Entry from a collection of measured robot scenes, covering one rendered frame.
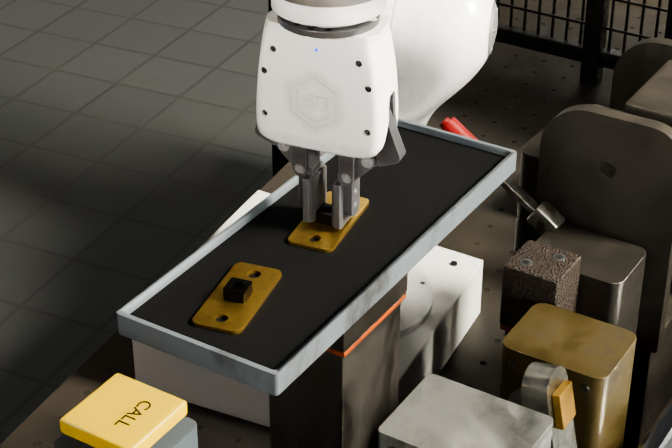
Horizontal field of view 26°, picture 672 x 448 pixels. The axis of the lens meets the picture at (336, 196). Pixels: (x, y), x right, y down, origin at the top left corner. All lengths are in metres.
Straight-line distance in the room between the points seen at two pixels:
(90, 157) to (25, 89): 0.45
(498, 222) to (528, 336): 0.89
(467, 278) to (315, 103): 0.74
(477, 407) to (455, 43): 0.54
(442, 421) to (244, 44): 3.29
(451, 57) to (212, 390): 0.48
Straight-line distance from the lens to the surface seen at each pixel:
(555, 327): 1.18
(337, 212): 1.12
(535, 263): 1.22
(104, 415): 0.96
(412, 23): 1.48
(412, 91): 1.52
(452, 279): 1.77
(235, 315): 1.04
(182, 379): 1.69
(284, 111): 1.08
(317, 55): 1.05
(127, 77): 4.10
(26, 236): 3.40
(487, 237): 2.01
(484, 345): 1.80
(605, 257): 1.27
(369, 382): 1.19
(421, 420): 1.03
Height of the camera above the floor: 1.76
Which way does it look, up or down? 30 degrees down
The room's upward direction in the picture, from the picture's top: straight up
